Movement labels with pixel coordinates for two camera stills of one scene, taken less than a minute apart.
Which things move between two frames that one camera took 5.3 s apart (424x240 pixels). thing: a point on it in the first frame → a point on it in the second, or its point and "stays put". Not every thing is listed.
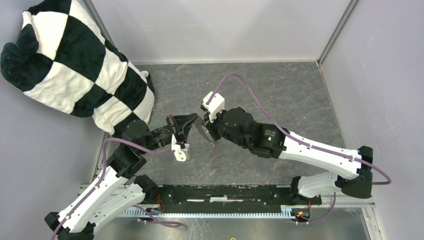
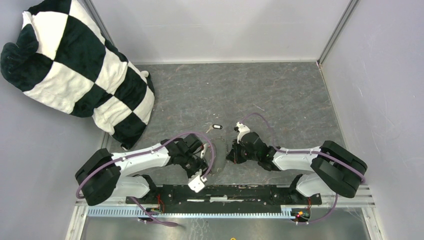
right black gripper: [211, 125] → [233, 155]
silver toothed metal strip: [256, 213] stays put
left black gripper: [185, 122] → [202, 167]
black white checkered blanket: [62, 59] stays put
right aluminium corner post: [351, 6] stays put
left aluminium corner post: [91, 10] stays put
